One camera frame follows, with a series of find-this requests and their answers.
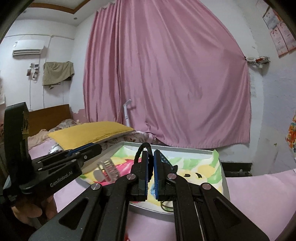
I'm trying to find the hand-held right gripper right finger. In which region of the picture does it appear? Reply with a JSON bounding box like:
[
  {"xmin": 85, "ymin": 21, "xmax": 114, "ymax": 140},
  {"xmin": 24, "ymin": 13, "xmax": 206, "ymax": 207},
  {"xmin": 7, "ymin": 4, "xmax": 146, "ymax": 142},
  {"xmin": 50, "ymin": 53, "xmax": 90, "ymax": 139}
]
[{"xmin": 153, "ymin": 149, "xmax": 270, "ymax": 241}]

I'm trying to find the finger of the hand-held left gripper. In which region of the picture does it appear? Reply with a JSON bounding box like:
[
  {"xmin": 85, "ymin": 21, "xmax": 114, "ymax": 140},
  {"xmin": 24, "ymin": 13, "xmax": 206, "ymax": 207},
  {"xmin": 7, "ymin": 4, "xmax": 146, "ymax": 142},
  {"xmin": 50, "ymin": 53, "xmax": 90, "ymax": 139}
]
[
  {"xmin": 38, "ymin": 144, "xmax": 103, "ymax": 172},
  {"xmin": 35, "ymin": 142, "xmax": 96, "ymax": 163}
]

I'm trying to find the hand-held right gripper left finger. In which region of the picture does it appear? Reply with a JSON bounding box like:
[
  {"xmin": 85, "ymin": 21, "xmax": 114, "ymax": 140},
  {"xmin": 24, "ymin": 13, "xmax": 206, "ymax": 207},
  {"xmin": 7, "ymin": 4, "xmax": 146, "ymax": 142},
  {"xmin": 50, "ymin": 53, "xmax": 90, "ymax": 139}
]
[{"xmin": 29, "ymin": 149, "xmax": 154, "ymax": 241}]

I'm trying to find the blue smartwatch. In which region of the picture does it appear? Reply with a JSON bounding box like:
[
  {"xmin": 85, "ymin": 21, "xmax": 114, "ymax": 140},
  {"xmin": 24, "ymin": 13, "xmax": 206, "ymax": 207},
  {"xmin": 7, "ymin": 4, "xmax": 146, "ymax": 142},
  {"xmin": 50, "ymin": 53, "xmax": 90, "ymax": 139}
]
[{"xmin": 159, "ymin": 151, "xmax": 178, "ymax": 179}]

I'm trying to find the black braided hair tie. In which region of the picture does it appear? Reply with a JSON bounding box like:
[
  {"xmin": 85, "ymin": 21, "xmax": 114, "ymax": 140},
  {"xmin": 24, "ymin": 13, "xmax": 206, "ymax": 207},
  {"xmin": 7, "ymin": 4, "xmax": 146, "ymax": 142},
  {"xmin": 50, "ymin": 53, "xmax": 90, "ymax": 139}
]
[{"xmin": 134, "ymin": 142, "xmax": 154, "ymax": 167}]

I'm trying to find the white hair claw clip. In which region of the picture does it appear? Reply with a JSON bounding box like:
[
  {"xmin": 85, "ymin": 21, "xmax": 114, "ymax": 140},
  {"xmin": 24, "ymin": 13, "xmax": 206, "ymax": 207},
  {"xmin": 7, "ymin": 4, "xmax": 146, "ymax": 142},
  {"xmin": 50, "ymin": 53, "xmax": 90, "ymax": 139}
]
[{"xmin": 94, "ymin": 160, "xmax": 121, "ymax": 184}]

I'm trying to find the brown hair tie yellow bead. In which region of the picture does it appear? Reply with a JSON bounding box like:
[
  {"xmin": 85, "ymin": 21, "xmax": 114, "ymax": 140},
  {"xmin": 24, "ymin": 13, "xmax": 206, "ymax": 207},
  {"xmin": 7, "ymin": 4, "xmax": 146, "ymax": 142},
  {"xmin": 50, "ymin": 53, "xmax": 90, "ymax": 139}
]
[{"xmin": 160, "ymin": 200, "xmax": 174, "ymax": 212}]

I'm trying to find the grey box with colourful lining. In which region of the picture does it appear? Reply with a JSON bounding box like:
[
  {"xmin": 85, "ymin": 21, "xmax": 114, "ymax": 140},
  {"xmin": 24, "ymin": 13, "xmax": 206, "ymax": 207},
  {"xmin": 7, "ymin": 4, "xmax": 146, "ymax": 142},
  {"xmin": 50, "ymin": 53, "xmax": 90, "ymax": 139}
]
[{"xmin": 80, "ymin": 141, "xmax": 230, "ymax": 222}]

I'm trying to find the person's left hand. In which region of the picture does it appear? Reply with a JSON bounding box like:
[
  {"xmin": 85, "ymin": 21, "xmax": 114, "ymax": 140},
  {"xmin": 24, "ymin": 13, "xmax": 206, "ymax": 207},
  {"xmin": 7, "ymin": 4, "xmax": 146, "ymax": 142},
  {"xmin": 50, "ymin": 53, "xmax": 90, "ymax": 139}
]
[{"xmin": 10, "ymin": 194, "xmax": 58, "ymax": 226}]

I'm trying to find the yellow pillow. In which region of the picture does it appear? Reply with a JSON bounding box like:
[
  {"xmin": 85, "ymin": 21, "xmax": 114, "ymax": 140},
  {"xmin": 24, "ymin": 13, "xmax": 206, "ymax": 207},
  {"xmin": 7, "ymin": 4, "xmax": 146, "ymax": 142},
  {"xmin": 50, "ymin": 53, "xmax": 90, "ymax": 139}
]
[{"xmin": 47, "ymin": 121, "xmax": 135, "ymax": 151}]

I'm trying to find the floral pillow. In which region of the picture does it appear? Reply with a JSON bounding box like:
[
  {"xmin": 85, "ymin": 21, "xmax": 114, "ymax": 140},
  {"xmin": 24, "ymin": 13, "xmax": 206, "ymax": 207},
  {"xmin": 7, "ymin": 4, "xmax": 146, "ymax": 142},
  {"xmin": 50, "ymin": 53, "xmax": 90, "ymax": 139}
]
[{"xmin": 28, "ymin": 119, "xmax": 162, "ymax": 160}]

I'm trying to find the wooden headboard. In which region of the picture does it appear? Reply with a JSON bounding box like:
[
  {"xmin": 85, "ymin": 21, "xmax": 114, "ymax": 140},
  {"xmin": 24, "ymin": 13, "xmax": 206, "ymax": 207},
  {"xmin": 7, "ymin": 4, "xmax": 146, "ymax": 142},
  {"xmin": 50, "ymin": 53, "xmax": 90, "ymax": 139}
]
[{"xmin": 23, "ymin": 104, "xmax": 71, "ymax": 137}]

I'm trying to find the white clip lamp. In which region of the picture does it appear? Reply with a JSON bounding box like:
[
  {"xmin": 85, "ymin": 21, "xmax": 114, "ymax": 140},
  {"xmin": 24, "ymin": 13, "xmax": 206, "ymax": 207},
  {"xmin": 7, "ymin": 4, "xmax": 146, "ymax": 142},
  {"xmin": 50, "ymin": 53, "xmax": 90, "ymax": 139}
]
[{"xmin": 122, "ymin": 99, "xmax": 133, "ymax": 127}]

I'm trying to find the olive green hanging cloth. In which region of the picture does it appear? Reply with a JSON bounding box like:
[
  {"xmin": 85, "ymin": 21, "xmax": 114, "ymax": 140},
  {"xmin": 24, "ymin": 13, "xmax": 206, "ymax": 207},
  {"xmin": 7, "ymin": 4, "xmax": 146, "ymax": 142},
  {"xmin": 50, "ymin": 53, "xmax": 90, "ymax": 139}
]
[{"xmin": 42, "ymin": 61, "xmax": 75, "ymax": 90}]

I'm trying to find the white air conditioner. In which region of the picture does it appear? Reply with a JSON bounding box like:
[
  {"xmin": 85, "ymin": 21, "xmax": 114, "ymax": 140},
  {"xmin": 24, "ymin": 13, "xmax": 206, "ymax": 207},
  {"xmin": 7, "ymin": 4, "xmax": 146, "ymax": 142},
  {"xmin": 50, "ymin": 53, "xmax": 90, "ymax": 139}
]
[{"xmin": 12, "ymin": 40, "xmax": 45, "ymax": 57}]

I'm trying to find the pink bed sheet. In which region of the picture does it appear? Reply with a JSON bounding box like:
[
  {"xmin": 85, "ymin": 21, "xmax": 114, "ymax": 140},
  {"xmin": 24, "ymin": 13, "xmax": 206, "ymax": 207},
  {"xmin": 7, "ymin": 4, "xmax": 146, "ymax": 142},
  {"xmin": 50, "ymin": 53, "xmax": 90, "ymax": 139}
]
[{"xmin": 28, "ymin": 144, "xmax": 296, "ymax": 241}]

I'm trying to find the pink curtain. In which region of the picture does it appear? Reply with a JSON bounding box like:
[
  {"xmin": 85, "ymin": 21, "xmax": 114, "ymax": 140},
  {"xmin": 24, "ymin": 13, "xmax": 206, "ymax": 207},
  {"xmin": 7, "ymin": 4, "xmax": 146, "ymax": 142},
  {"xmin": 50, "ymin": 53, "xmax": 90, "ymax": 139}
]
[{"xmin": 83, "ymin": 0, "xmax": 252, "ymax": 149}]

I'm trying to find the colourful wall poster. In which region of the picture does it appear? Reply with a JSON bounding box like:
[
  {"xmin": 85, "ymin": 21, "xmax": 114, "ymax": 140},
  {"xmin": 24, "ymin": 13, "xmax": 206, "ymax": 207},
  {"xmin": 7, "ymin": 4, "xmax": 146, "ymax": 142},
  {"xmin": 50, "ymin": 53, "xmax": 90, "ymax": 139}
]
[{"xmin": 285, "ymin": 115, "xmax": 296, "ymax": 149}]

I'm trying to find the wire wall shelf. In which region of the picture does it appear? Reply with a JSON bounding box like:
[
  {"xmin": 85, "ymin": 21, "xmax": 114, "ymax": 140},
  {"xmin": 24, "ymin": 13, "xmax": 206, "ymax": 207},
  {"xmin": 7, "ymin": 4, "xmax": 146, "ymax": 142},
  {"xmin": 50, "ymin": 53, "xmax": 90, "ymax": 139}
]
[{"xmin": 245, "ymin": 56, "xmax": 270, "ymax": 69}]

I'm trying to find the group of pink wall certificates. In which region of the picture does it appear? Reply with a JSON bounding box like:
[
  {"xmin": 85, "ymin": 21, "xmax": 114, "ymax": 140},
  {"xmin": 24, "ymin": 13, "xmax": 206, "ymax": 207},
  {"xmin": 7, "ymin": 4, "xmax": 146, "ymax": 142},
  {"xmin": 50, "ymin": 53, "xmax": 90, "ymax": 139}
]
[{"xmin": 262, "ymin": 6, "xmax": 296, "ymax": 58}]

